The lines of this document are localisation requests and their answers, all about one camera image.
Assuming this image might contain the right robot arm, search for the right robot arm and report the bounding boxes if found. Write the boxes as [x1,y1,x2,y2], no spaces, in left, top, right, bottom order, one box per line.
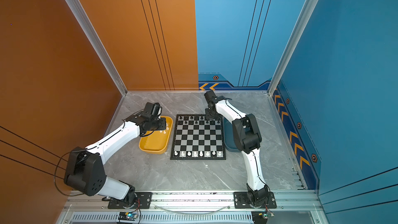
[204,90,271,208]

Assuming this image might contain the black white chess board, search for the black white chess board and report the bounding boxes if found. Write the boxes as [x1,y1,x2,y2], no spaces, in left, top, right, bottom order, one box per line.
[171,114,226,160]

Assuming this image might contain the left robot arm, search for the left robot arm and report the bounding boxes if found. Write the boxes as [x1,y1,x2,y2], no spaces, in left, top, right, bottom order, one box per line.
[64,102,166,206]

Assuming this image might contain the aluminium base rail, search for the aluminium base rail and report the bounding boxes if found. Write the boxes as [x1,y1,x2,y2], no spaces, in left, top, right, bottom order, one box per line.
[62,190,323,212]

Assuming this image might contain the right circuit board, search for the right circuit board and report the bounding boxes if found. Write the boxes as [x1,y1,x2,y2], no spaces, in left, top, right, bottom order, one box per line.
[251,211,275,224]

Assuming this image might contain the left green circuit board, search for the left green circuit board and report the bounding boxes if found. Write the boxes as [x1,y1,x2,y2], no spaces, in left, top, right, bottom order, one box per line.
[118,212,140,224]

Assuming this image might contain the yellow plastic tray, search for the yellow plastic tray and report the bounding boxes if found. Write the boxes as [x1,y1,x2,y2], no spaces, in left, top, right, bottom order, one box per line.
[139,116,173,155]

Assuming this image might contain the teal plastic tray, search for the teal plastic tray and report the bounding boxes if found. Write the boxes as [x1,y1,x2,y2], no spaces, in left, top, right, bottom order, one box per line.
[223,118,240,152]

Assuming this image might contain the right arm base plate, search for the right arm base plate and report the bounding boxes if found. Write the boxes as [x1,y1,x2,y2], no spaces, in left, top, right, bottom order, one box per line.
[233,191,277,209]

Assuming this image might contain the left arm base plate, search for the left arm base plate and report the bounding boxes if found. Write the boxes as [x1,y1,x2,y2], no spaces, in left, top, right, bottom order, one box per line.
[108,192,153,209]

